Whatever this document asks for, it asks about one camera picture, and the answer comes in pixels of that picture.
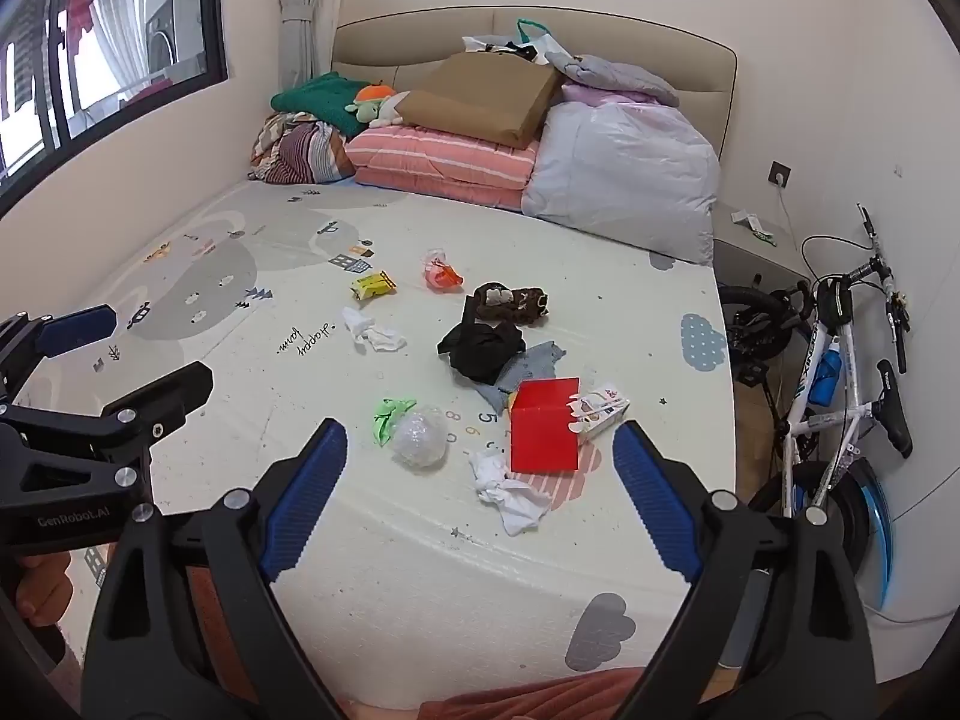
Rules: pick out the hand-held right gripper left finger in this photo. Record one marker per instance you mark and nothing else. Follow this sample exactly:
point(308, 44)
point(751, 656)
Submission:
point(307, 495)

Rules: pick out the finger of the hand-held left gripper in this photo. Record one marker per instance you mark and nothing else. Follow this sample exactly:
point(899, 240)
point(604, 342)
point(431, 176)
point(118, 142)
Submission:
point(165, 390)
point(75, 326)

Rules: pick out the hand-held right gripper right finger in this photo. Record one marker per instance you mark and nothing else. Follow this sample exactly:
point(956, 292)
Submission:
point(656, 495)

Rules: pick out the torn white carton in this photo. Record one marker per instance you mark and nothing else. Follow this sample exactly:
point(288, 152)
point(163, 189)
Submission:
point(600, 411)

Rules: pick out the green wrapper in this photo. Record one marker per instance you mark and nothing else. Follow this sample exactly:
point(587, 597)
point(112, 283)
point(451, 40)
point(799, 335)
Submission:
point(390, 420)

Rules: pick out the clear plastic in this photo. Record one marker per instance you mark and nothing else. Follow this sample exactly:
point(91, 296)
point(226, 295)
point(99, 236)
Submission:
point(420, 439)

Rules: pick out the red box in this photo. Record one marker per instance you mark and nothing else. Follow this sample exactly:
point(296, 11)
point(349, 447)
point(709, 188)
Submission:
point(544, 435)

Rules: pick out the yellow snack wrapper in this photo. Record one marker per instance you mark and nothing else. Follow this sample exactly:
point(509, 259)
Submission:
point(373, 286)

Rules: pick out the black cloth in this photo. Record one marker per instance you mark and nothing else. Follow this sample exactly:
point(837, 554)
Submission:
point(480, 349)

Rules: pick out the brown fuzzy cloth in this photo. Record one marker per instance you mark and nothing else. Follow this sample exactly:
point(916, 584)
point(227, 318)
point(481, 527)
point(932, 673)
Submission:
point(510, 304)

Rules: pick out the orange white plastic bag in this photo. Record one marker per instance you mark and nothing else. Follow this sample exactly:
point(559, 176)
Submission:
point(444, 276)

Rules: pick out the person's left hand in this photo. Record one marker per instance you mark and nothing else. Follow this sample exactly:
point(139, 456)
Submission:
point(45, 585)

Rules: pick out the grey cloth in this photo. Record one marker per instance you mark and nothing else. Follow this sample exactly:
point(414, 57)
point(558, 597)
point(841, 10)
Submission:
point(536, 364)

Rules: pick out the printed play mat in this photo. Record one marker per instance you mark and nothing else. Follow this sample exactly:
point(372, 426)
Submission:
point(300, 255)

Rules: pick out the white blue bicycle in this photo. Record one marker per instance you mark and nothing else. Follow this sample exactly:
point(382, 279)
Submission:
point(814, 382)

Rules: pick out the blue water bottle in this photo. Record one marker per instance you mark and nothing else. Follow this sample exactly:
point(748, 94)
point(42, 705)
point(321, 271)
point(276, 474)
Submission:
point(825, 379)

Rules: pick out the grey nightstand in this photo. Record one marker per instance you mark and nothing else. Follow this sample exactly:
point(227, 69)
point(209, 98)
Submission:
point(757, 259)

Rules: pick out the striped cloth bundle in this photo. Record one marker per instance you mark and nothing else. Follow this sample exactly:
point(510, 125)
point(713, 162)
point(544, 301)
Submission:
point(300, 154)

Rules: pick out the white green packet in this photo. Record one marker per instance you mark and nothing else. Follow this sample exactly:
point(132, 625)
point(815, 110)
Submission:
point(754, 225)

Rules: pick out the black framed window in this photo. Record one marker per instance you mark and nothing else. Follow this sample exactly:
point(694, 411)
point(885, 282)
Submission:
point(112, 22)

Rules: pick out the pale grey duvet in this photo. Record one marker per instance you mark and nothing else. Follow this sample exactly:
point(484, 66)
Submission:
point(622, 180)

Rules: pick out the green knit blanket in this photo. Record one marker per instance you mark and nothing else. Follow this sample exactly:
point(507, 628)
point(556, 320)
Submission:
point(319, 101)

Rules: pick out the orange green plush toy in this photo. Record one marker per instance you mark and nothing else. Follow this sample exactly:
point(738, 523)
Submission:
point(375, 103)

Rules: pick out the pink striped quilt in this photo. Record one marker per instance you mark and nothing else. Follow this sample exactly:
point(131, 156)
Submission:
point(442, 161)

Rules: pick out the grey curtain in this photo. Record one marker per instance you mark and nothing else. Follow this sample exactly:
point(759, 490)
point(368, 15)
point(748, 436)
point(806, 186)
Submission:
point(304, 7)

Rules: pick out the lilac pillow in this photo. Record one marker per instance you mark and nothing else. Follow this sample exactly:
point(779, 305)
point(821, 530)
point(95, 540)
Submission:
point(600, 94)

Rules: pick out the lavender folded bedding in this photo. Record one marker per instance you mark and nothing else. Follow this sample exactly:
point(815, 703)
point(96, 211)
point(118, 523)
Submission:
point(619, 75)

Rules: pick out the black bicycle frame bag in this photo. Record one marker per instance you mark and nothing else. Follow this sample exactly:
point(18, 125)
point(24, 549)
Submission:
point(834, 301)

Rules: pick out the wall socket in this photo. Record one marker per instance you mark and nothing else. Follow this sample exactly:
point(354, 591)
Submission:
point(778, 174)

